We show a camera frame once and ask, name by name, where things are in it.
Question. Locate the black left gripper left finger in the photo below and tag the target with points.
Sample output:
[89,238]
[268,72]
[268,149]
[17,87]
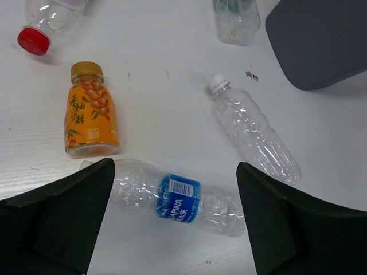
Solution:
[53,229]

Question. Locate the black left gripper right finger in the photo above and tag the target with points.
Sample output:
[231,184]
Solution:
[292,232]

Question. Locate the clear bottle blue label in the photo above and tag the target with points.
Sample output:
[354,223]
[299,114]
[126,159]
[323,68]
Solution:
[141,186]

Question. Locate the orange juice bottle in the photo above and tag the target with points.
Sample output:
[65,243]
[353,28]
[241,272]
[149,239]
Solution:
[90,124]

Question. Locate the clear bottle white cap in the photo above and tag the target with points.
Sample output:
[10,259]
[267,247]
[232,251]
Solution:
[250,132]

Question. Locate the clear bottle red cap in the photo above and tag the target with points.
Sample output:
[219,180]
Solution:
[47,22]

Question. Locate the clear bottle green white label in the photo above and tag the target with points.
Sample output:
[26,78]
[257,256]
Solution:
[237,21]

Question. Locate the grey mesh waste bin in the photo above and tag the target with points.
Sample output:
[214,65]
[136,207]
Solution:
[318,43]

